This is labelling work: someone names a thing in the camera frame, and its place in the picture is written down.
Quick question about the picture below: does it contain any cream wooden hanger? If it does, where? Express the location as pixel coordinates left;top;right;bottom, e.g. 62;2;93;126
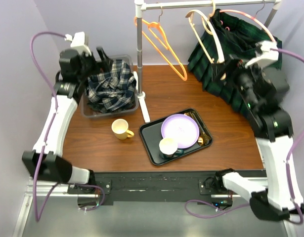
185;0;225;64

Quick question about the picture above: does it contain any clear plastic bin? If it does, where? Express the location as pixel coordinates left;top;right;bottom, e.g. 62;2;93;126
81;55;138;119

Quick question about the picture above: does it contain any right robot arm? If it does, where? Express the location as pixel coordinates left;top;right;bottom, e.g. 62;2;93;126
212;55;304;221

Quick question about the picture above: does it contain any cream paper cup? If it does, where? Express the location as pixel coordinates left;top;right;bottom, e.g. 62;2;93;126
159;138;178;159

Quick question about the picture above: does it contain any black tray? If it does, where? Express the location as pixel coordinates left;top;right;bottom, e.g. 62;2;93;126
139;108;213;166

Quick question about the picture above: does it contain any navy white plaid skirt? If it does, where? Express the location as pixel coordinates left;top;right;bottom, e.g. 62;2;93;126
86;59;136;113

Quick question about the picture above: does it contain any green plaid skirt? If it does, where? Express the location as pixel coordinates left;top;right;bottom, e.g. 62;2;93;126
186;9;270;118

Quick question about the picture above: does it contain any aluminium frame rail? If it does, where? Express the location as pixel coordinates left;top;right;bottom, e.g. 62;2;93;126
12;178;103;237

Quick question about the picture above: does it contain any dark green cup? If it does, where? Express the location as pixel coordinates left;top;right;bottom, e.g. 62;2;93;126
161;149;184;159

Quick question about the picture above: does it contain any yellow mug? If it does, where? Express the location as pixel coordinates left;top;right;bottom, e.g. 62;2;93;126
111;118;134;140

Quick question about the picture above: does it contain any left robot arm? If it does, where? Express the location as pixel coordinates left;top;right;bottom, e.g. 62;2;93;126
22;47;113;194

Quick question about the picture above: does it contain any pink hanger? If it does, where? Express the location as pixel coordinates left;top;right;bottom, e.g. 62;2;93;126
218;1;278;46

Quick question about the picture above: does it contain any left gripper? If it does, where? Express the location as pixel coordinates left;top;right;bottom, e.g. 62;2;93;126
77;47;113;82

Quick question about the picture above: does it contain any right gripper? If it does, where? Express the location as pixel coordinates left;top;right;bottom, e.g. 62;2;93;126
211;53;268;109

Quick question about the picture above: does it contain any white metal clothes rack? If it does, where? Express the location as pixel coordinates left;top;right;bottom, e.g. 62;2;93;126
133;0;283;123

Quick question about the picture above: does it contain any black mounting base plate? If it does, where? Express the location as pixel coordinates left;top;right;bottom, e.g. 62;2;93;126
67;169;268;207

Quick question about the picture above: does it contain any purple plate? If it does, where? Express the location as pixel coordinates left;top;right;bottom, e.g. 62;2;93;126
161;114;200;149

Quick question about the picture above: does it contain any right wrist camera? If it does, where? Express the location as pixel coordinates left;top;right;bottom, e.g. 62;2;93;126
245;40;279;69

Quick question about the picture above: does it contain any gold spoon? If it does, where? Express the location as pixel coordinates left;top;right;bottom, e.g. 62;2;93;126
184;112;211;147

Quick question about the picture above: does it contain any orange plastic hanger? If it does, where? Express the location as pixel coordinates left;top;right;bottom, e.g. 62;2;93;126
141;4;188;81

